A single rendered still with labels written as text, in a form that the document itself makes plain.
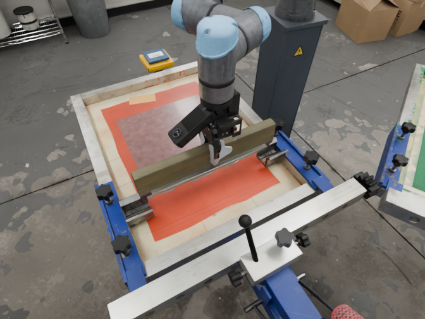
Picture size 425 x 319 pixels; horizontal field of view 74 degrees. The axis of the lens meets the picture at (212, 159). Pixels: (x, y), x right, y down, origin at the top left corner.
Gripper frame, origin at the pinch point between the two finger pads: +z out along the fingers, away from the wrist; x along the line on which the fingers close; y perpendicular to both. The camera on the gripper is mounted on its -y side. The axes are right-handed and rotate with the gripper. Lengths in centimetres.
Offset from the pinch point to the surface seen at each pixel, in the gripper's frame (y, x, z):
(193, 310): -15, -9, 109
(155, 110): -2.1, 41.5, 13.6
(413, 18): 349, 146, 90
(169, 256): -19.1, -15.8, 10.0
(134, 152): -16.0, 24.0, 13.5
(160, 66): 12, 71, 15
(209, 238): -8.6, -16.4, 10.0
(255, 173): 15.2, -2.5, 13.6
